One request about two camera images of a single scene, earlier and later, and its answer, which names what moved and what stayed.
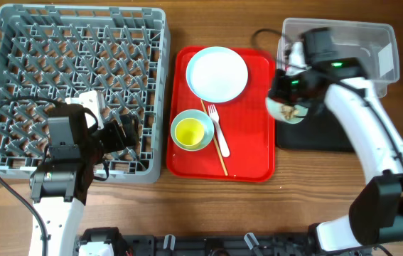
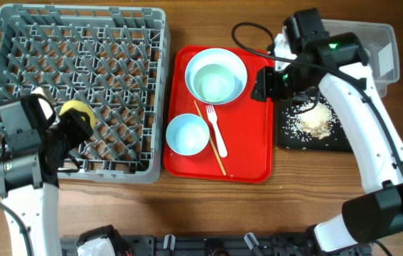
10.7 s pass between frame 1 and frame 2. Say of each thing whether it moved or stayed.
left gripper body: moved
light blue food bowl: moved
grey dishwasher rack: stayed
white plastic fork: stayed
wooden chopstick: moved
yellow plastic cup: moved
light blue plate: stayed
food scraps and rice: moved
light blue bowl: moved
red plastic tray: stayed
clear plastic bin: stayed
